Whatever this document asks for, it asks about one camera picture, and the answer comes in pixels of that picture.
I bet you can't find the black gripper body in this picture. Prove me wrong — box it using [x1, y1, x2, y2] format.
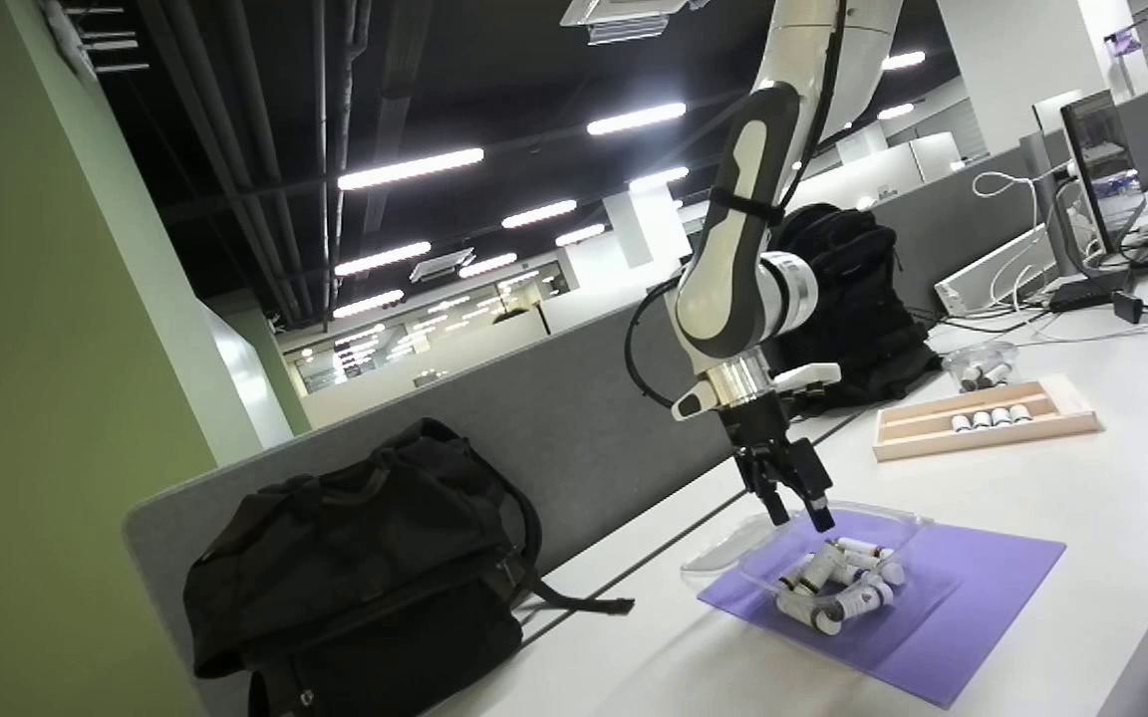
[719, 393, 821, 490]

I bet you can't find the wooden tray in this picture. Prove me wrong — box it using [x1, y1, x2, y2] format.
[869, 370, 1107, 465]

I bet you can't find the purple mat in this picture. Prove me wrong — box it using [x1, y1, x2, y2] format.
[699, 510, 1071, 708]

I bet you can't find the round clear plastic tub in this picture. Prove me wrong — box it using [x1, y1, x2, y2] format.
[948, 337, 1021, 393]

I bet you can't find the grey desk partition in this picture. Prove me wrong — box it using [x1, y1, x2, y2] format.
[124, 134, 1067, 717]

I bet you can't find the ceiling fluorescent light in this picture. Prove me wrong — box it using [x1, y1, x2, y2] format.
[326, 286, 412, 321]
[497, 195, 582, 235]
[582, 101, 695, 142]
[335, 142, 492, 198]
[330, 235, 437, 283]

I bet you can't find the black power adapter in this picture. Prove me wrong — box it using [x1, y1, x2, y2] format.
[1046, 266, 1112, 320]

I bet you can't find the black duffel bag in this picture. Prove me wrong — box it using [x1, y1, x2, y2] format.
[181, 416, 637, 717]

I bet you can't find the black laptop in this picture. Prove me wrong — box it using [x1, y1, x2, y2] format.
[1055, 73, 1148, 272]

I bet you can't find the ceiling air conditioner unit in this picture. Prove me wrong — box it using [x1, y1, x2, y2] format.
[556, 0, 712, 53]

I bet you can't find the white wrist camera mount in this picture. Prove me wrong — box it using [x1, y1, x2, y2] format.
[671, 357, 849, 428]

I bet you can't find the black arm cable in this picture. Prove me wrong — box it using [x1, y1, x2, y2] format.
[623, 283, 703, 410]

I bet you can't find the white box with cables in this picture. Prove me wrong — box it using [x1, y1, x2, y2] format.
[928, 218, 1062, 321]

